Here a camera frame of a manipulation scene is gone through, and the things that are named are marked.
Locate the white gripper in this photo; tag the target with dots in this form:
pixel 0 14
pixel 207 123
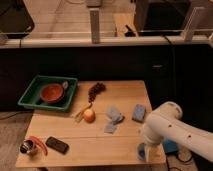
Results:
pixel 152 141

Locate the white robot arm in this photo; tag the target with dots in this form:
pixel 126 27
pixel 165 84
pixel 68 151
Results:
pixel 165 122

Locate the silver metal cup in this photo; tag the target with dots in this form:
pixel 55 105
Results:
pixel 28 147

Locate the blue box on floor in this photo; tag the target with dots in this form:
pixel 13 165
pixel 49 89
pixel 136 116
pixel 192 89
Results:
pixel 170 147

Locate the crumpled blue cloth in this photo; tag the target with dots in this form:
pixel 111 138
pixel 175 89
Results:
pixel 116 117

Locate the yellow apple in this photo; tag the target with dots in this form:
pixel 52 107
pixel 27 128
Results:
pixel 89 115

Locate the black phone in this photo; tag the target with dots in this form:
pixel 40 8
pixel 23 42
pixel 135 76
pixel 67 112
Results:
pixel 57 145

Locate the small silver can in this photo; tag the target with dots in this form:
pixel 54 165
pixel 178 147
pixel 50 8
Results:
pixel 65 84

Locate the orange bowl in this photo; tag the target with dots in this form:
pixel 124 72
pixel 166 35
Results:
pixel 51 93

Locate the green plastic tray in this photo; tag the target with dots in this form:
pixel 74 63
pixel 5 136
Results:
pixel 31 97

